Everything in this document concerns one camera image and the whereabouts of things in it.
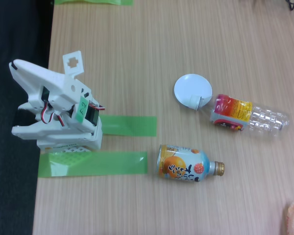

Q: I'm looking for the gripper servo cable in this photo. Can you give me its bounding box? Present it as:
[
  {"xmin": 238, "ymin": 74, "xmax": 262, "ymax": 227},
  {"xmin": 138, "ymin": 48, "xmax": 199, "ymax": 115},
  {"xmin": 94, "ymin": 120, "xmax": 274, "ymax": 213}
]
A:
[{"xmin": 42, "ymin": 100, "xmax": 65, "ymax": 128}]

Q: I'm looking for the short green tape strip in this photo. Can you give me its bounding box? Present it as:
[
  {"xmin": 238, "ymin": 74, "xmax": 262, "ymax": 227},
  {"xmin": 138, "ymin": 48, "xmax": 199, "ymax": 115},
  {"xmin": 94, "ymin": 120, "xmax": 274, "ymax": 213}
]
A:
[{"xmin": 98, "ymin": 115, "xmax": 158, "ymax": 137}]

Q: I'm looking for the green tape at table edge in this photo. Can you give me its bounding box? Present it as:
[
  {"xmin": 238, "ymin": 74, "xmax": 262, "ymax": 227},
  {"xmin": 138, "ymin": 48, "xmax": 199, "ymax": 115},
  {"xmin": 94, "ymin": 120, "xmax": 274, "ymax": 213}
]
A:
[{"xmin": 54, "ymin": 0, "xmax": 134, "ymax": 6}]

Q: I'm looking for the clear plastic bottle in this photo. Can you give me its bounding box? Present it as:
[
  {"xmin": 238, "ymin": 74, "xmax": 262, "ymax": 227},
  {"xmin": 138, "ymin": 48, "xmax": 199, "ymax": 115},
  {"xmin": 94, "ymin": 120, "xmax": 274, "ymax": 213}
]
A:
[{"xmin": 190, "ymin": 94, "xmax": 291, "ymax": 141}]

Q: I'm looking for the green paper label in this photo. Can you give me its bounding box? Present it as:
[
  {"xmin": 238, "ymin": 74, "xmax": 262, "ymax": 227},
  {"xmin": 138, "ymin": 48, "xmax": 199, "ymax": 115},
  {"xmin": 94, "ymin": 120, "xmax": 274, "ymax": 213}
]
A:
[{"xmin": 76, "ymin": 95, "xmax": 89, "ymax": 122}]

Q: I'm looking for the orange juice bottle can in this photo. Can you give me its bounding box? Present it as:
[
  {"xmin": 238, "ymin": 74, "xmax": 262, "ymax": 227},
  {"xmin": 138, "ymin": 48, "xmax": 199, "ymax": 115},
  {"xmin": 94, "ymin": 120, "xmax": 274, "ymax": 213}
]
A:
[{"xmin": 157, "ymin": 144, "xmax": 225, "ymax": 183}]

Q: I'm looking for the long green tape strip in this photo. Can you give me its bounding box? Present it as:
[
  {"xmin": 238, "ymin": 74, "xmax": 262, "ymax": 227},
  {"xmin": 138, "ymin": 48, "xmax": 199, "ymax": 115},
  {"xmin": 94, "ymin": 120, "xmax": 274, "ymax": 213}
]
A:
[{"xmin": 38, "ymin": 151, "xmax": 148, "ymax": 178}]

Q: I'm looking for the white round plate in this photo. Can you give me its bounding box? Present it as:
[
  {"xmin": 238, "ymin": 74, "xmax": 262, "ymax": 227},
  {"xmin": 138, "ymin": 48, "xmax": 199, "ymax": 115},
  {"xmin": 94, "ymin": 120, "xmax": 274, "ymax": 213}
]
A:
[{"xmin": 173, "ymin": 73, "xmax": 213, "ymax": 108}]

